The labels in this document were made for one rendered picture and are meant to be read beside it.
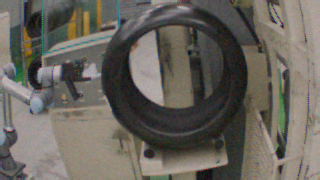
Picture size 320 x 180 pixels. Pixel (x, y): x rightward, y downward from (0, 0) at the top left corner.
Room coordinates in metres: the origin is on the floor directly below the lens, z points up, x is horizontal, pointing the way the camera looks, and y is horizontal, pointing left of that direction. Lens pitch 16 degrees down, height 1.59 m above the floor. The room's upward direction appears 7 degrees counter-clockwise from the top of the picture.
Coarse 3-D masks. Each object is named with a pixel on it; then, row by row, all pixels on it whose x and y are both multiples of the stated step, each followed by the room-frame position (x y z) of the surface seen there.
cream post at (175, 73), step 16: (160, 0) 1.92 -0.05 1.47; (176, 0) 1.92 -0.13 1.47; (160, 32) 1.92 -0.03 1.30; (176, 32) 1.92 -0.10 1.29; (160, 48) 1.92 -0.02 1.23; (176, 48) 1.92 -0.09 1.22; (160, 64) 1.92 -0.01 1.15; (176, 64) 1.92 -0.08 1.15; (176, 80) 1.92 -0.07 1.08; (176, 96) 1.92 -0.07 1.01; (192, 96) 1.92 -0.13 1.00; (176, 176) 1.92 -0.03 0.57; (192, 176) 1.92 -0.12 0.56
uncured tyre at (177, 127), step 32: (128, 32) 1.56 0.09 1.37; (224, 32) 1.55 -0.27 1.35; (128, 64) 1.84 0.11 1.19; (224, 64) 1.81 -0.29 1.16; (128, 96) 1.83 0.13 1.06; (224, 96) 1.80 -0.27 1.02; (128, 128) 1.58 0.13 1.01; (160, 128) 1.77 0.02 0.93; (192, 128) 1.76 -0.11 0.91; (224, 128) 1.57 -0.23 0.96
